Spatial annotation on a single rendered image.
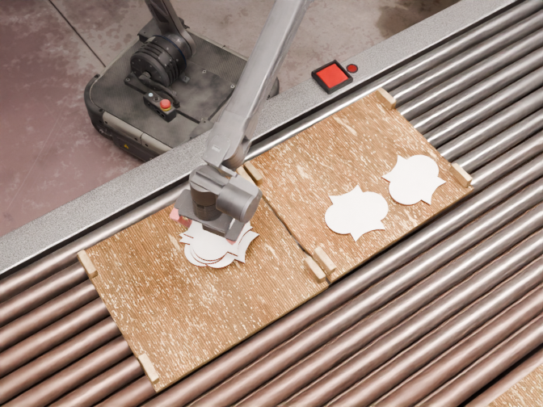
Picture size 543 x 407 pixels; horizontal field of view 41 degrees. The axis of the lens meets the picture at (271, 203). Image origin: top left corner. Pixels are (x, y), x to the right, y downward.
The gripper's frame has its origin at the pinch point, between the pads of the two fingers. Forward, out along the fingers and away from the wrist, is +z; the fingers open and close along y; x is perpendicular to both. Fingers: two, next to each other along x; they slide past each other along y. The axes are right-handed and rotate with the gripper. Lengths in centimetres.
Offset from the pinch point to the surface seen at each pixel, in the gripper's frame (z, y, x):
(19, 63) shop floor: 103, 140, -90
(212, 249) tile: 7.1, 0.1, 0.4
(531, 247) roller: 13, -62, -31
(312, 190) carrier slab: 10.7, -13.0, -23.9
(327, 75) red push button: 11, -4, -58
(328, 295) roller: 12.3, -25.4, -2.0
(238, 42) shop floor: 104, 61, -140
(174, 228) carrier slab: 10.4, 10.6, -2.4
